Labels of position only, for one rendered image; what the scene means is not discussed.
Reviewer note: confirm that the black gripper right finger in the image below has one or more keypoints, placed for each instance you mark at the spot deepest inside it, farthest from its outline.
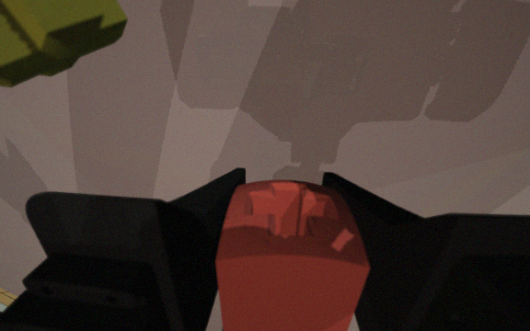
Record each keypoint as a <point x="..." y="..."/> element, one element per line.
<point x="410" y="256"/>

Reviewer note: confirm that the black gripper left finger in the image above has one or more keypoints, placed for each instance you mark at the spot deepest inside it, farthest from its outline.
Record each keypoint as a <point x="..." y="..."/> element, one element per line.
<point x="179" y="238"/>

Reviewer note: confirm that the yellow rectangular bar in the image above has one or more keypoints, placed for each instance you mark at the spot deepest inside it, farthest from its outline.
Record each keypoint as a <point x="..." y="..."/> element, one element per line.
<point x="47" y="37"/>

